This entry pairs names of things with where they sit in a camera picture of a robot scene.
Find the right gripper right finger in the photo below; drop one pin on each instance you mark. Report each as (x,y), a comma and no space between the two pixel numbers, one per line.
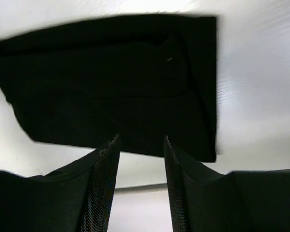
(203,200)

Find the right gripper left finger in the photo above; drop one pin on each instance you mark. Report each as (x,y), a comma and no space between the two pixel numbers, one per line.
(74,198)

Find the black skirt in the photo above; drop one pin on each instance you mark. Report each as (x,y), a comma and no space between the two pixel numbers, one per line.
(143,77)

